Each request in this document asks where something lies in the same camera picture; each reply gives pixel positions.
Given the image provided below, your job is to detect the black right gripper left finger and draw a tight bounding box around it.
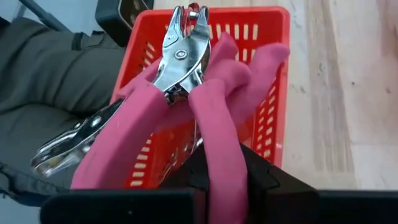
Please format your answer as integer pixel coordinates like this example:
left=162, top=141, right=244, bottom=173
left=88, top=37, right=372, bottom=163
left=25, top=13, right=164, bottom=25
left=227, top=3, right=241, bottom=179
left=160, top=145, right=208, bottom=224

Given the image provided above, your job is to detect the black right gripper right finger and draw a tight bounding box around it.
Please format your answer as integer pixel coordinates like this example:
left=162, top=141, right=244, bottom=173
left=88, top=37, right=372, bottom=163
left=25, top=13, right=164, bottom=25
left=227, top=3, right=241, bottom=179
left=241, top=143, right=320, bottom=224

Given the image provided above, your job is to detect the pink-handled metal hole punch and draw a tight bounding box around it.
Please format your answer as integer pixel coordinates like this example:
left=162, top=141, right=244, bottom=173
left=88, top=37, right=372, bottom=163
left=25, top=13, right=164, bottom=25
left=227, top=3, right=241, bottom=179
left=70, top=5, right=249, bottom=224
left=30, top=32, right=292, bottom=178

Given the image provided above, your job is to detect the red plastic basket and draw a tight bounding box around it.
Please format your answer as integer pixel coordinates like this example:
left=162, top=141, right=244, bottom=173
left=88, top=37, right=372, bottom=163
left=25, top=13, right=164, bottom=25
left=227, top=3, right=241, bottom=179
left=110, top=6, right=292, bottom=190

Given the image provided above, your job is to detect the black glossy device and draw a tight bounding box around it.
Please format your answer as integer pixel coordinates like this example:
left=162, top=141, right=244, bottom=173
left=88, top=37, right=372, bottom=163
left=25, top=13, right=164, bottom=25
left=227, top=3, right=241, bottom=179
left=95, top=0, right=155, bottom=47

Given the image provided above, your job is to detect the person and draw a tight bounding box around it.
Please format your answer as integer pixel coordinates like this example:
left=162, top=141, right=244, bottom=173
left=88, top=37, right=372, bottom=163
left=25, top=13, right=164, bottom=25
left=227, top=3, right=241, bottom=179
left=0, top=15, right=127, bottom=208

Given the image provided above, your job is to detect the grey metal bar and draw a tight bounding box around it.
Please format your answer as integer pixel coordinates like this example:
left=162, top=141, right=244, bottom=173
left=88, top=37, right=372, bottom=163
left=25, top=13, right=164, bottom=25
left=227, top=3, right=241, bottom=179
left=18, top=0, right=73, bottom=33

